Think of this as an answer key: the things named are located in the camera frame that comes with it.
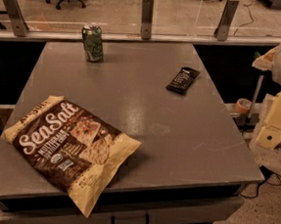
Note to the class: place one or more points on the middle metal glass bracket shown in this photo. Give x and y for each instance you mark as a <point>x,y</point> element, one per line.
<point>147,19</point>

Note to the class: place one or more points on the left metal glass bracket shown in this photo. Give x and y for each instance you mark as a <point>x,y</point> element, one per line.
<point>19,27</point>

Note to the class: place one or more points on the green soda can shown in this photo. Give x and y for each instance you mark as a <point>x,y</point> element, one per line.
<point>92,42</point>

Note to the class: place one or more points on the grey drawer with black handle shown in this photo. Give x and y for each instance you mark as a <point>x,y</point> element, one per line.
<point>188,212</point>

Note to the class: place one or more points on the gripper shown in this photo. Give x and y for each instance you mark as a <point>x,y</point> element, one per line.
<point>270,133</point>

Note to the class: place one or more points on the sea salt tortilla chips bag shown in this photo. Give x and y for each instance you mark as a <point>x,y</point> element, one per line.
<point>72,148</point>

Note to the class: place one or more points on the black rxbar chocolate bar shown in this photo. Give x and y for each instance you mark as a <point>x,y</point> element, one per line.
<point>183,80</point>

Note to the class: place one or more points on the metal glass bracket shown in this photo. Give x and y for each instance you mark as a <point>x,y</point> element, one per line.
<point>222,30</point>
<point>19,27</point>
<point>147,19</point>

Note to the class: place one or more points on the right metal glass bracket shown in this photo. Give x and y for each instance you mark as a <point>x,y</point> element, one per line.
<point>222,30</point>

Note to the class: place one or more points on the green handled pole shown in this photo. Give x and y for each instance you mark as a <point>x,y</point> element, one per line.
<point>255,95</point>

